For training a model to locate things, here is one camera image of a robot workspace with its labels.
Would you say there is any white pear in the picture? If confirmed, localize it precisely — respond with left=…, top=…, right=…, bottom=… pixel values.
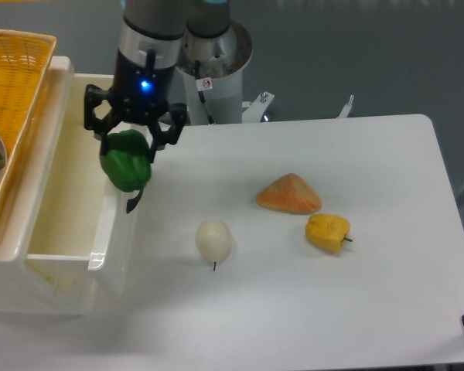
left=195, top=220, right=232, bottom=271

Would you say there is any white table frame bracket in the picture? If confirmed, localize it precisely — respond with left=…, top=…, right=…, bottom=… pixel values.
left=337, top=94, right=354, bottom=118

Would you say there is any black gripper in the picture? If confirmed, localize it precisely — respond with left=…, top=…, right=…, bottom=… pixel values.
left=84, top=48, right=188, bottom=163

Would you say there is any yellow woven basket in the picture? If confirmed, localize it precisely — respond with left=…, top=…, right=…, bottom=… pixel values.
left=0, top=29, right=57, bottom=214

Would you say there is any green bell pepper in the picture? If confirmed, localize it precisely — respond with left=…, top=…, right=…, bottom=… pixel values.
left=99, top=129, right=152, bottom=192

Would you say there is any white upper drawer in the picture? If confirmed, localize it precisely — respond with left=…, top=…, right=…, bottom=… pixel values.
left=26, top=73, right=137, bottom=295

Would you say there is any yellow bell pepper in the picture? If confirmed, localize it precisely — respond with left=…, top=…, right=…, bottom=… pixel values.
left=305, top=214, right=353, bottom=254

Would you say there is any black drawer handle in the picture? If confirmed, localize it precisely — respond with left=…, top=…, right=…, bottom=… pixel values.
left=125, top=189, right=144, bottom=214

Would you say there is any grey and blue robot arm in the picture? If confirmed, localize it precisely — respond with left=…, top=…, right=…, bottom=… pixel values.
left=84, top=1, right=237, bottom=160

